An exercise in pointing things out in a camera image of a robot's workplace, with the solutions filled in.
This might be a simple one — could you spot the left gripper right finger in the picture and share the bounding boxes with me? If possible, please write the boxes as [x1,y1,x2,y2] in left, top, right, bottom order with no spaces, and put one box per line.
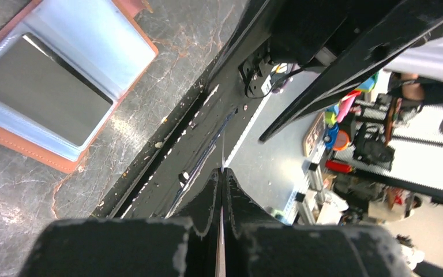
[223,168,291,239]

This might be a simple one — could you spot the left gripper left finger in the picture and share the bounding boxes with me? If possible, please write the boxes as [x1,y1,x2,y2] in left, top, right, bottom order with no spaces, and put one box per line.
[169,169,222,237]

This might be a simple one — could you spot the tan leather card holder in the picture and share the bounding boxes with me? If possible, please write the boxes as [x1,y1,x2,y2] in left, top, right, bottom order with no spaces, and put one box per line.
[0,1,158,174]

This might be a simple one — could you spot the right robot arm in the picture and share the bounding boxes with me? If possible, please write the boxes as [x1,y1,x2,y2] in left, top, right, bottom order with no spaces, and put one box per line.
[259,1,443,143]

